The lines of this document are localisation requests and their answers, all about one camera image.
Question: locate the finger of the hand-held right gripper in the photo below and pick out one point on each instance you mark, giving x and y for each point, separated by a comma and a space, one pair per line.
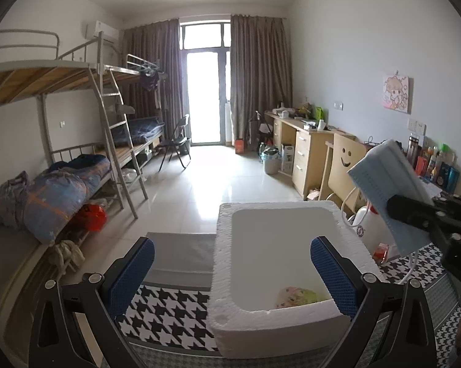
409, 211
458, 200

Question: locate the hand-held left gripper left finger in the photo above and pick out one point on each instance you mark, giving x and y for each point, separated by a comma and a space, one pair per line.
132, 276

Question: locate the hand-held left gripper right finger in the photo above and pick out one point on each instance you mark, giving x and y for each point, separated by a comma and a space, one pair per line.
334, 278

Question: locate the blue face mask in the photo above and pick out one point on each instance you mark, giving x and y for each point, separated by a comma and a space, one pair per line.
384, 176

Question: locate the white foam box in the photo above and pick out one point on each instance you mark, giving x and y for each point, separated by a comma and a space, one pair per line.
276, 237

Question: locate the pale floral soft cloth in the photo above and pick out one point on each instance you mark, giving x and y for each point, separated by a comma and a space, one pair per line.
297, 297

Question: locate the row of toiletry bottles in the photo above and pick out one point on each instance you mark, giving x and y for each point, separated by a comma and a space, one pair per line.
441, 168

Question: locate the white pump bottle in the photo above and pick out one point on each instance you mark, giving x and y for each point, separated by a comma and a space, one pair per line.
370, 230

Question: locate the red orange packet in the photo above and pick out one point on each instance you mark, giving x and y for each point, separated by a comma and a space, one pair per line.
381, 253

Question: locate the houndstooth patterned table cloth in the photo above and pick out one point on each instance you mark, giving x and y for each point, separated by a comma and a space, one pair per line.
169, 314

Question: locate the dark thermos flask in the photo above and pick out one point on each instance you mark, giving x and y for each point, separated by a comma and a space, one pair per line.
414, 146

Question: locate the beige crumpled cloth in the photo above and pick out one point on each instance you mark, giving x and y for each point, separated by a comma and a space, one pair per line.
69, 255

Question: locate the red plastic bag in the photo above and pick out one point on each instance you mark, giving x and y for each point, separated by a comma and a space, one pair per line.
92, 216

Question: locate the wooden chair with smiley face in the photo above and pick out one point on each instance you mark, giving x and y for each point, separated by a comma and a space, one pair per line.
343, 157

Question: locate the blue plaid quilt bundle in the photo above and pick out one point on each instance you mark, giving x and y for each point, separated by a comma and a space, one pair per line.
58, 195

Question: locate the light wooden desk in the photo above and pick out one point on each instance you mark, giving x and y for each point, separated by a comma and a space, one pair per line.
311, 149

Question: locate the white cardboard box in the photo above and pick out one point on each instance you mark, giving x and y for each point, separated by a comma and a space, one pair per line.
287, 159

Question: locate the grey trash bin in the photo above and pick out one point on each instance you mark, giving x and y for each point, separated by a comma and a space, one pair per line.
270, 163

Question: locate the green packet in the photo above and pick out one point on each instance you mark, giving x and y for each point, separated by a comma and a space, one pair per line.
318, 113

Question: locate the black folding chair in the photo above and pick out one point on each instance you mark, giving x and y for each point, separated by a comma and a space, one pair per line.
176, 140

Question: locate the navy blue quilt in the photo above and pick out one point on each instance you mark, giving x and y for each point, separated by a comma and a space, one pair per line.
138, 130

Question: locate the grey purple cloth bundle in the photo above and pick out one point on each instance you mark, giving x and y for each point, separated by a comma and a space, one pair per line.
6, 203

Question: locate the orange red box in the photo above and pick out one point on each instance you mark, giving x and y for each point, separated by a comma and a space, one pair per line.
240, 147

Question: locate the black folding cart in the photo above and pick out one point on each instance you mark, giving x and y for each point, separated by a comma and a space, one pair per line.
259, 130

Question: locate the glass balcony door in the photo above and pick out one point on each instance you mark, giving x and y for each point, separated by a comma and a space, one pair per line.
203, 92

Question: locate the dark hanging clothes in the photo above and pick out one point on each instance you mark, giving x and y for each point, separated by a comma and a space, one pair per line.
150, 78

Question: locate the brown curtain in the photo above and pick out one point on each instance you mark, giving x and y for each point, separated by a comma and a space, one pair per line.
261, 76
153, 76

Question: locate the grey metal bunk bed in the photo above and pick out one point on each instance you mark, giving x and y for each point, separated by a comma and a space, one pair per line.
138, 69
42, 73

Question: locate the white air conditioner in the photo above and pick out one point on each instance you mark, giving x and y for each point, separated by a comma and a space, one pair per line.
102, 30

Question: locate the white double wall socket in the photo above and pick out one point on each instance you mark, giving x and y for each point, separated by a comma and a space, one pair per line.
417, 126

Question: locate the pink cartoon wall picture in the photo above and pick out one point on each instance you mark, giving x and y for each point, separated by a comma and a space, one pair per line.
396, 92

